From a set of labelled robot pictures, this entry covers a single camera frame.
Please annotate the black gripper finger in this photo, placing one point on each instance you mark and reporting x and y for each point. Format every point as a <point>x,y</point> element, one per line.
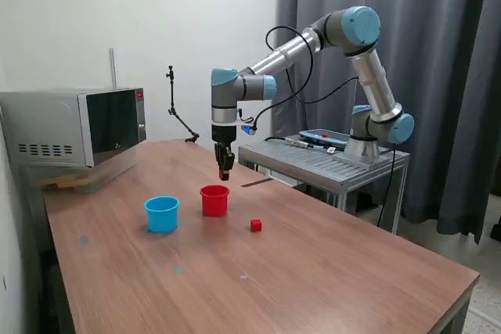
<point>218,156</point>
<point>229,160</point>

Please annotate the silver microwave oven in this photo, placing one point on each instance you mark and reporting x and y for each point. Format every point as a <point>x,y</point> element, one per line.
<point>47,123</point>

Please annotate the grey curtain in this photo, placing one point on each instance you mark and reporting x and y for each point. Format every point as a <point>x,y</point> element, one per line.
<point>430,17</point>

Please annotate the blue plastic bin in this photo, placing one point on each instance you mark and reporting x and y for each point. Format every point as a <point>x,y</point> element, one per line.
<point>160,218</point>

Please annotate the dark thin flat strip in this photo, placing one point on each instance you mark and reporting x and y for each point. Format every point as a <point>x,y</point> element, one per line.
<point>256,183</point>

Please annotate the white wall pole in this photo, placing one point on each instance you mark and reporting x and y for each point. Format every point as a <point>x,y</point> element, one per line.
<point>113,68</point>

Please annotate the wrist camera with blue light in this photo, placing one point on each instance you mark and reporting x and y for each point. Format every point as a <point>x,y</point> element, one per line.
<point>247,130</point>

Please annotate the small white QR tag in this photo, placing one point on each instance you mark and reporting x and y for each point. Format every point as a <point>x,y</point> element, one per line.
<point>332,150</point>

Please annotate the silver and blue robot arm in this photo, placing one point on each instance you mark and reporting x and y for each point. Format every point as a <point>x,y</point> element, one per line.
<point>282,54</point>

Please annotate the red plastic bin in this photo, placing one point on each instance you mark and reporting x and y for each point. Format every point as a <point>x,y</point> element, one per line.
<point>214,205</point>

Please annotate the red cube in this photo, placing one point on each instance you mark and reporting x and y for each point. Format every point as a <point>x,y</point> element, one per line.
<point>221,175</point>
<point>256,226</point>

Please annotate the dark floor object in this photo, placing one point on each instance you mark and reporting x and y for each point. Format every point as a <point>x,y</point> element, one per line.
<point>496,230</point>

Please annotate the grey round table sticker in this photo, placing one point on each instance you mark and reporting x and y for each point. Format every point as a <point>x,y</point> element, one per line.
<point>178,270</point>
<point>83,239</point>
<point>244,276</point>
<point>276,245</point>

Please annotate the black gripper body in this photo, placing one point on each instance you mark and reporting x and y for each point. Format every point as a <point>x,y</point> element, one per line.
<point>224,133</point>

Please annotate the robot teach pendant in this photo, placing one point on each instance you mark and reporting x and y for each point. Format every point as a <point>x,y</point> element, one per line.
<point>325,136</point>

